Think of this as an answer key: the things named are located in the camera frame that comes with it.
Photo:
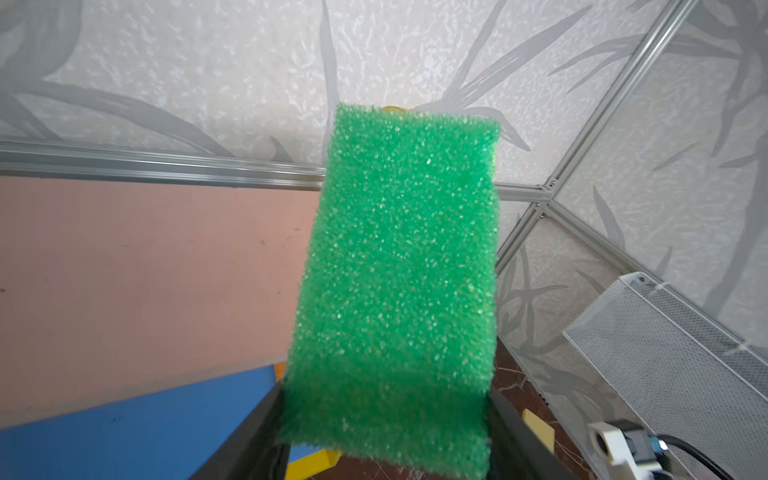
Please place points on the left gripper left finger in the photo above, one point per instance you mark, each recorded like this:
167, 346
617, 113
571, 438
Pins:
254, 450

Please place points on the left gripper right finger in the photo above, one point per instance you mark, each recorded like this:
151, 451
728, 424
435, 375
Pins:
516, 452

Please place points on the yellow sponge green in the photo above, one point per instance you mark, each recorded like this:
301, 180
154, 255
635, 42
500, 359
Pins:
392, 355

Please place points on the yellow shelf pink blue boards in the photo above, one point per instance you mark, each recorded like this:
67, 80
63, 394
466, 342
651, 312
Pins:
139, 322

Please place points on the yellow sponge right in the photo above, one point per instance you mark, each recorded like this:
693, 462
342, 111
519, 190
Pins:
543, 431

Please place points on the white wire mesh basket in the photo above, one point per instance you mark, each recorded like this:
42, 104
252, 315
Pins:
680, 372

